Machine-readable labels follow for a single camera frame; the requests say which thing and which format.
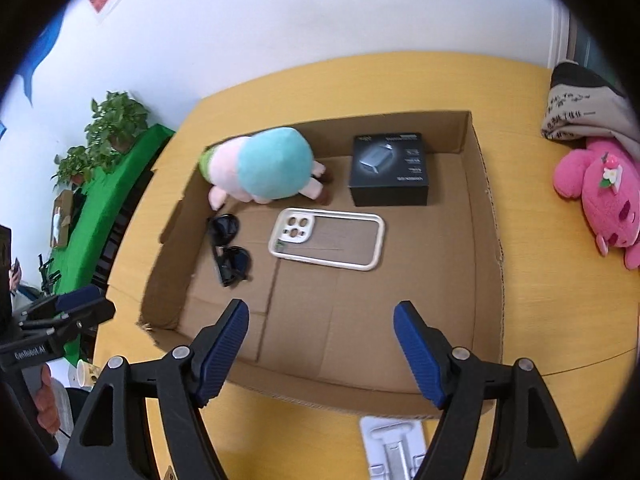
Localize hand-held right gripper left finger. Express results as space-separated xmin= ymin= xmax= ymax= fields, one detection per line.
xmin=60 ymin=298 xmax=251 ymax=480

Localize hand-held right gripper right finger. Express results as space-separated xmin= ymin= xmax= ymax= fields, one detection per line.
xmin=393 ymin=300 xmax=581 ymax=480

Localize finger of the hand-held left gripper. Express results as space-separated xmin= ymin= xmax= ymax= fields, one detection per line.
xmin=12 ymin=285 xmax=103 ymax=328
xmin=20 ymin=299 xmax=117 ymax=347

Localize large cardboard box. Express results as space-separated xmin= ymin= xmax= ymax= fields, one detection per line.
xmin=137 ymin=110 xmax=506 ymax=419

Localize black sunglasses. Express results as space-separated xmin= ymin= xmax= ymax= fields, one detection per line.
xmin=206 ymin=214 xmax=253 ymax=289

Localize white clear phone case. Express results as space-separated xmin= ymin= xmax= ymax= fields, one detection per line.
xmin=267 ymin=207 xmax=386 ymax=272

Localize black product box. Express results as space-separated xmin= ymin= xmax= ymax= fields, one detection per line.
xmin=348 ymin=133 xmax=431 ymax=208

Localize teal and pink plush doll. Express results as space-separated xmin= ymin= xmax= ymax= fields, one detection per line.
xmin=199 ymin=127 xmax=337 ymax=211

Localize person's left hand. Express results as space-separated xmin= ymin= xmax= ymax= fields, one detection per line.
xmin=32 ymin=362 xmax=60 ymax=429

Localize paper cup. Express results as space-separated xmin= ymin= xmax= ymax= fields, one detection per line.
xmin=75 ymin=360 xmax=102 ymax=389

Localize small open cardboard box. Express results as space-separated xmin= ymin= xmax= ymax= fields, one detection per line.
xmin=50 ymin=190 xmax=77 ymax=249

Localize table with green cloth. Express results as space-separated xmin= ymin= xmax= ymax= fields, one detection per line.
xmin=47 ymin=124 xmax=177 ymax=367

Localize small potted plant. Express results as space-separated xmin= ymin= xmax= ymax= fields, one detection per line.
xmin=51 ymin=146 xmax=94 ymax=192

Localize large potted plant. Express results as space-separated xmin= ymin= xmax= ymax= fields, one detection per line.
xmin=84 ymin=91 xmax=150 ymax=162

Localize pink plush toy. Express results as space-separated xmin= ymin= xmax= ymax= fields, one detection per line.
xmin=552 ymin=137 xmax=640 ymax=272

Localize printed beige and black bag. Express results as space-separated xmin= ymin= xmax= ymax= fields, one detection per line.
xmin=541 ymin=61 xmax=634 ymax=149

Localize blue wall poster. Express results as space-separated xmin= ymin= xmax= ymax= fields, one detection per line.
xmin=15 ymin=7 xmax=68 ymax=109

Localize white door frame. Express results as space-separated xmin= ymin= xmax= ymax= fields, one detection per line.
xmin=550 ymin=2 xmax=574 ymax=69

